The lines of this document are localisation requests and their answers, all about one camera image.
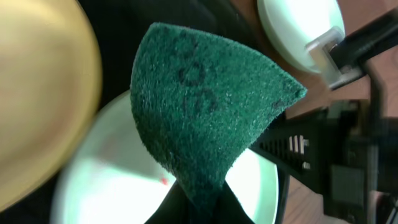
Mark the yellow plate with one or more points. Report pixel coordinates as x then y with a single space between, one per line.
50 88

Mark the pale green plate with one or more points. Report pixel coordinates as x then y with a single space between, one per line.
113 179

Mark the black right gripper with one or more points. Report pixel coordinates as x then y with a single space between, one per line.
361 157

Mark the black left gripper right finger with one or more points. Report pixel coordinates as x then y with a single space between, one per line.
228 209

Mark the light blue plate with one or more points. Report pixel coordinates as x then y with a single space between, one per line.
291 24

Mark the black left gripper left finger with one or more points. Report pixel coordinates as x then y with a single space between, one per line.
175 208

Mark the green scrub sponge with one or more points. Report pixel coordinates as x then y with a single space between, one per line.
199 100

